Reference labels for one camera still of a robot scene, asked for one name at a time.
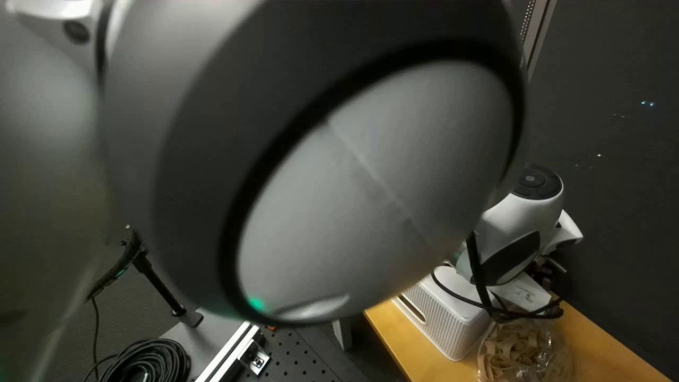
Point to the aluminium rail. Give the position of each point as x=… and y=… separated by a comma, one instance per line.
x=241, y=351

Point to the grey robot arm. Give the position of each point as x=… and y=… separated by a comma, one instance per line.
x=288, y=162

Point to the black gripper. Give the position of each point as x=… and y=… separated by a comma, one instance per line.
x=508, y=244

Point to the white plastic crate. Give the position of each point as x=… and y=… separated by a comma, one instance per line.
x=449, y=312

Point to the grey vertical rail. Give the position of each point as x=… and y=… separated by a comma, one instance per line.
x=533, y=27

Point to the black tripod stand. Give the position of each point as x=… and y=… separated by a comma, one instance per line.
x=142, y=264

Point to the clear bag of rubber bands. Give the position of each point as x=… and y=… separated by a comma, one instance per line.
x=524, y=351

